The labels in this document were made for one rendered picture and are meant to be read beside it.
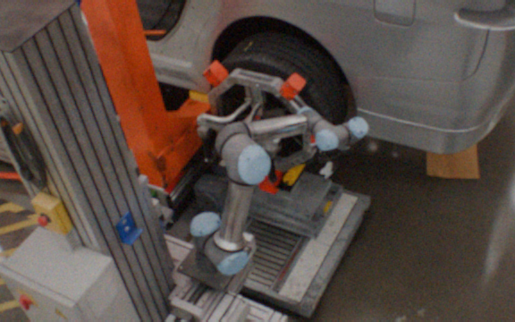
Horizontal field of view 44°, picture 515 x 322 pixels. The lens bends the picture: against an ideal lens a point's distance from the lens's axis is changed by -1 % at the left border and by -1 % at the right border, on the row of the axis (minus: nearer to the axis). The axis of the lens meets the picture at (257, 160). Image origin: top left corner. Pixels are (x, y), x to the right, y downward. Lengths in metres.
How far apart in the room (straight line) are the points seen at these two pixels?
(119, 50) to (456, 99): 1.43
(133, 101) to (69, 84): 1.13
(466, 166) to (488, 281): 0.82
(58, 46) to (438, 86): 1.62
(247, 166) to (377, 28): 0.95
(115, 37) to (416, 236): 1.95
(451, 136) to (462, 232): 0.90
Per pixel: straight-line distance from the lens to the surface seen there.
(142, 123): 3.03
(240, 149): 2.09
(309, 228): 3.48
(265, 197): 3.58
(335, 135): 2.34
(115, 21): 2.73
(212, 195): 3.42
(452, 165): 4.06
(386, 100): 2.93
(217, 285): 2.51
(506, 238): 3.74
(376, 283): 3.47
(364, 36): 2.77
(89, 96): 1.92
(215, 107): 3.14
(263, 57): 2.92
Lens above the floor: 2.85
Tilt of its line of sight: 44 degrees down
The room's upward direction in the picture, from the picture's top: 9 degrees counter-clockwise
